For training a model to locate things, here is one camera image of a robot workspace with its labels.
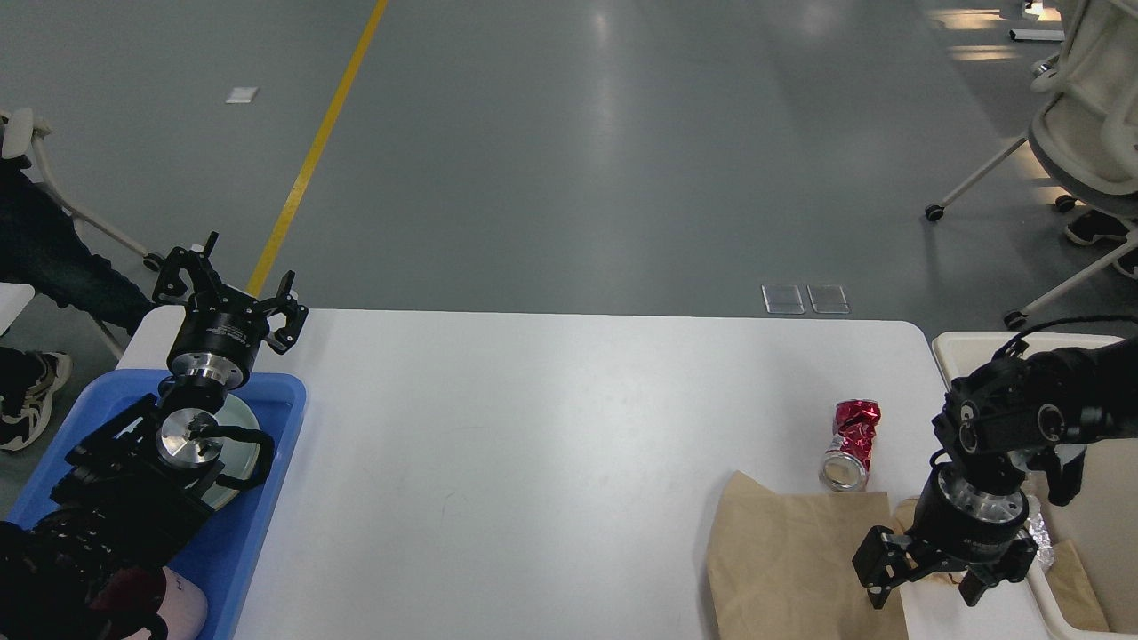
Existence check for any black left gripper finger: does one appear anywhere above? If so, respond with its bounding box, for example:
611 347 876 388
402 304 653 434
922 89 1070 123
256 271 310 354
151 231 233 315

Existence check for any seated person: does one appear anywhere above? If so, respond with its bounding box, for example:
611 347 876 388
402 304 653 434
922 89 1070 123
1 159 154 452

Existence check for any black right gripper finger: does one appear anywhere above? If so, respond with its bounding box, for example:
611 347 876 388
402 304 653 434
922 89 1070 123
851 525 953 609
958 530 1039 607

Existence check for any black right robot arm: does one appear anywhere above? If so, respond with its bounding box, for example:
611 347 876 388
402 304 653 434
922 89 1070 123
851 328 1137 609

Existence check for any walking person leg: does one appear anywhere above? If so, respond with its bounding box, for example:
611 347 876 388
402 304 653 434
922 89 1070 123
1063 210 1137 280

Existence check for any green plate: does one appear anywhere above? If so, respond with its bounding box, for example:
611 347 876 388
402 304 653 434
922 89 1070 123
200 393 262 512

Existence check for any white office chair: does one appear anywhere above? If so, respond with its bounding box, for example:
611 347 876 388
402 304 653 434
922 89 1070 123
924 1 1137 331

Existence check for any beige plastic bin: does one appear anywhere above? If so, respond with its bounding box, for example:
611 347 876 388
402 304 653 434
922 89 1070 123
932 333 1137 639

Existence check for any brown paper bag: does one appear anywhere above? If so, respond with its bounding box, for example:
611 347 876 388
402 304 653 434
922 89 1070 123
706 471 908 639

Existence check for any clear floor plate right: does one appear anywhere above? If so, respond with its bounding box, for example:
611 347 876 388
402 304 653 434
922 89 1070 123
807 284 851 315

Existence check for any crushed red can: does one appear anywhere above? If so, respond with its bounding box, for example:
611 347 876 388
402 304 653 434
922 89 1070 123
820 397 881 492

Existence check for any pink mug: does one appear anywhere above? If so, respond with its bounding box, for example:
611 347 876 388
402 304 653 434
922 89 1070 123
91 567 208 639

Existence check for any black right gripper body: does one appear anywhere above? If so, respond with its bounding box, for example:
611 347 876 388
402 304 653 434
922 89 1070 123
907 463 1032 567

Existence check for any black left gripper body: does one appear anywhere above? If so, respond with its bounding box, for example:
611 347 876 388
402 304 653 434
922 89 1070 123
167 307 269 389

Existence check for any brown paper in bin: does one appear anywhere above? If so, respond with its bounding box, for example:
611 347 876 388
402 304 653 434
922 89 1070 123
1046 541 1110 632

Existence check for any aluminium foil tray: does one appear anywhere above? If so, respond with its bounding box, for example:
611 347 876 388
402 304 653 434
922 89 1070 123
1025 492 1055 572

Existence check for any clear floor plate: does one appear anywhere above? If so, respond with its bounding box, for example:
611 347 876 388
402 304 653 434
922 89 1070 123
761 284 805 315
807 284 851 315

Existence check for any blue plastic tray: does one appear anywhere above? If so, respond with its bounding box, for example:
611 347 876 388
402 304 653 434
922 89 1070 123
5 369 308 639

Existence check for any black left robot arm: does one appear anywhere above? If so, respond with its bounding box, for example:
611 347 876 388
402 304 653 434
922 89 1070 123
3 233 310 639

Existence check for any brown paper ball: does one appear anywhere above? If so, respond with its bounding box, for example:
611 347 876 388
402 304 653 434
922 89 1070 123
893 495 965 586

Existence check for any clear floor plate left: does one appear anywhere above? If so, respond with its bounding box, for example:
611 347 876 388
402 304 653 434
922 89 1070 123
761 284 805 315

